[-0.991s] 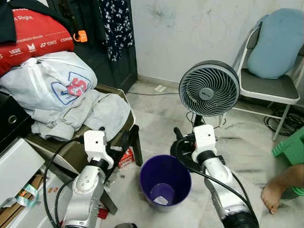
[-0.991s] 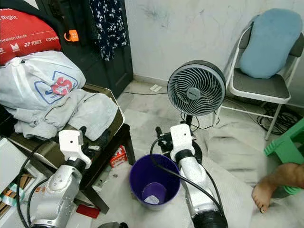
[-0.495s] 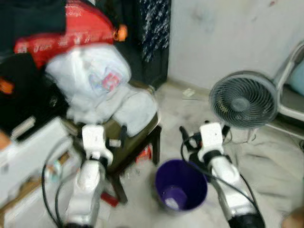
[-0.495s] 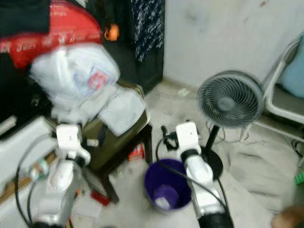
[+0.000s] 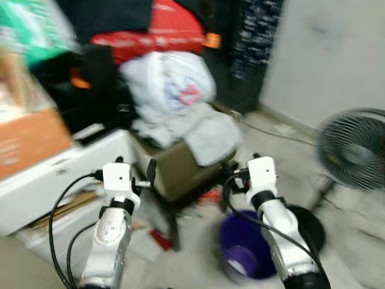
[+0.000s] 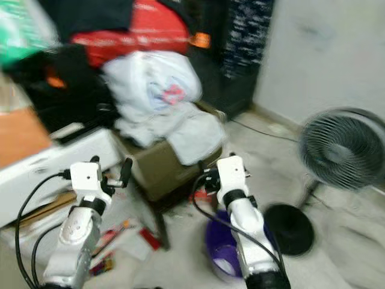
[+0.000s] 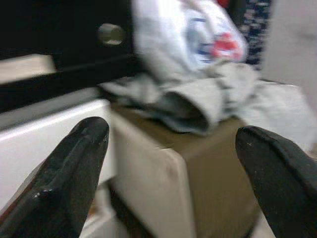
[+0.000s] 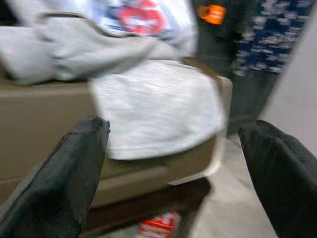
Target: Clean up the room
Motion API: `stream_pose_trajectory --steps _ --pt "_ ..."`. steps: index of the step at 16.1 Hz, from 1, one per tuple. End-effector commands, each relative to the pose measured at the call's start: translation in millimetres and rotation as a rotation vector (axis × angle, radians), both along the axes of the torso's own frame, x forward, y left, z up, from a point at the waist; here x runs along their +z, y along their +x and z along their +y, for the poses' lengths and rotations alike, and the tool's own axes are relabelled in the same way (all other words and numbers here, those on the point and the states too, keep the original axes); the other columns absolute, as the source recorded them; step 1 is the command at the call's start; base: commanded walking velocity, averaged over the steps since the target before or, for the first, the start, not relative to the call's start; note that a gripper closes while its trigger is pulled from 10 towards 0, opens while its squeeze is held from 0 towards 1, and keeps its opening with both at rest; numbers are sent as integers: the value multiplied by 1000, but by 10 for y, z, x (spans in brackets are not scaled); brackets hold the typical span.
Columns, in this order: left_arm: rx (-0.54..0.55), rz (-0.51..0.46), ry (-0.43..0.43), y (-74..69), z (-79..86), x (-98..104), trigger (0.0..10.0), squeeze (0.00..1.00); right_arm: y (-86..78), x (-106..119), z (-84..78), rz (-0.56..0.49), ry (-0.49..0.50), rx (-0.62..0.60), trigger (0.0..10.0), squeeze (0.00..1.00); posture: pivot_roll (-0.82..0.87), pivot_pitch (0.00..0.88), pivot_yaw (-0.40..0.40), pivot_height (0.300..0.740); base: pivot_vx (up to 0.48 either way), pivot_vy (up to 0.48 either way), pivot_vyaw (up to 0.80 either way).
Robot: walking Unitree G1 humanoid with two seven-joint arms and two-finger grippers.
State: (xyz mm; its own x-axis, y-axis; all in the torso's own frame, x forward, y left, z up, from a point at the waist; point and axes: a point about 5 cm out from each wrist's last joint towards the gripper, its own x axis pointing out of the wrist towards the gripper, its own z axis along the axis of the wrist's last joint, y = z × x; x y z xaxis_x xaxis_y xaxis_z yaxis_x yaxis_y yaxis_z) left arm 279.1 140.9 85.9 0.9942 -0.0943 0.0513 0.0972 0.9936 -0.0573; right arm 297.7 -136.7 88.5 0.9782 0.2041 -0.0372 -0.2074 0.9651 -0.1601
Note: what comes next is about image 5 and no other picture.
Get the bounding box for brown box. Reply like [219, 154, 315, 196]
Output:
[134, 135, 238, 202]

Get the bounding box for grey cloth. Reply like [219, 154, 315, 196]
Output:
[132, 104, 244, 168]

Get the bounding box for purple bucket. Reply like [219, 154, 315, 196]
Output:
[218, 210, 280, 284]

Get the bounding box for red packet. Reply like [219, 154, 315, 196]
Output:
[150, 229, 172, 250]

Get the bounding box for black bag with orange patch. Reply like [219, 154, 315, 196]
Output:
[30, 45, 136, 136]

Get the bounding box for white box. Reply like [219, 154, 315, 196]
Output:
[0, 129, 138, 235]

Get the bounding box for wooden plank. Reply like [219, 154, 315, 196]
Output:
[27, 191, 100, 229]

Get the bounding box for white plastic bag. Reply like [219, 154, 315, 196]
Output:
[119, 51, 217, 118]

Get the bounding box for orange cardboard box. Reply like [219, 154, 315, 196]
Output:
[0, 108, 73, 180]

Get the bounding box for black standing fan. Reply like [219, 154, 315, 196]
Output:
[288, 108, 385, 253]

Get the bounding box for dark patterned garment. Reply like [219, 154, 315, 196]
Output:
[232, 0, 283, 79]

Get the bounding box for orange tag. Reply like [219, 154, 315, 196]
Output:
[203, 33, 222, 49]

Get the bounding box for red bag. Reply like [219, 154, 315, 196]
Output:
[90, 0, 208, 64]

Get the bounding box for black garment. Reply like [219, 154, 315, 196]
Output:
[57, 0, 157, 43]

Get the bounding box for green package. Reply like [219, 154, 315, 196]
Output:
[0, 0, 79, 64]

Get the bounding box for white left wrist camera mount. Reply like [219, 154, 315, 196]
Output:
[102, 161, 133, 199]

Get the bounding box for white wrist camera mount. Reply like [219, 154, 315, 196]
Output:
[102, 161, 133, 199]
[247, 157, 277, 193]

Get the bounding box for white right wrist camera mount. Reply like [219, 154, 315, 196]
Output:
[247, 157, 277, 193]

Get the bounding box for thin black floor cable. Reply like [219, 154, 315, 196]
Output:
[238, 119, 316, 146]

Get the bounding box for black left wrist camera cable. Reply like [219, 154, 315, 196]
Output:
[48, 172, 104, 289]

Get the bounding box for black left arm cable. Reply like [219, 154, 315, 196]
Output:
[65, 223, 100, 289]

